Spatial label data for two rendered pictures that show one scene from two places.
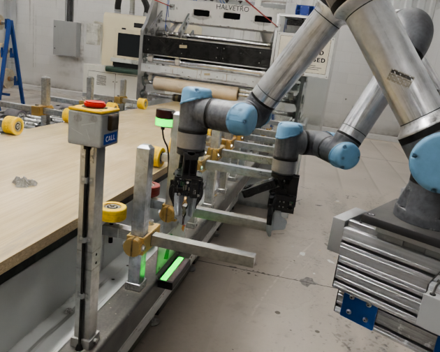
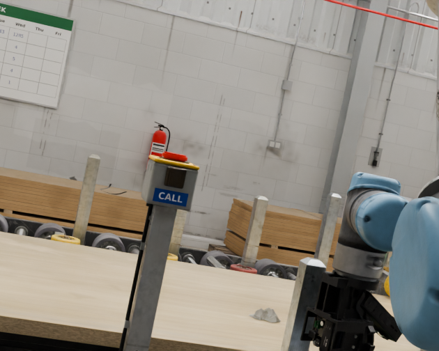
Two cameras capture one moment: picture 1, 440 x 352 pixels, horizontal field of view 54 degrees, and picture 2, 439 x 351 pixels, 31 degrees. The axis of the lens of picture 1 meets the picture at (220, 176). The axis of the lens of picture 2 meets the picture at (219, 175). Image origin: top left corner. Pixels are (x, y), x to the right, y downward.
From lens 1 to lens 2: 94 cm
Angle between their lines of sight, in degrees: 64
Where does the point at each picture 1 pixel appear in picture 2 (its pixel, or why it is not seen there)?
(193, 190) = (324, 338)
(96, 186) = (147, 255)
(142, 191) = (290, 330)
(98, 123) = (151, 173)
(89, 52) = not seen: outside the picture
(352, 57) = not seen: outside the picture
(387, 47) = not seen: outside the picture
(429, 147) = (399, 230)
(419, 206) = not seen: outside the picture
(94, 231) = (136, 316)
